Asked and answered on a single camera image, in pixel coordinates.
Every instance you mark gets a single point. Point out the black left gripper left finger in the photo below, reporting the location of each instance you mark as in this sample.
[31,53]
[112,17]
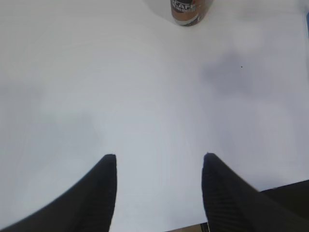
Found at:
[88,206]

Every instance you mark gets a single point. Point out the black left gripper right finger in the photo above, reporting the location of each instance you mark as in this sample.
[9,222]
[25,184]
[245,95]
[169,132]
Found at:
[233,205]

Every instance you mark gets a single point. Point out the brown coffee bottle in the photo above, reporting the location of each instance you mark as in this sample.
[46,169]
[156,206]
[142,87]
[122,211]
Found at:
[189,12]

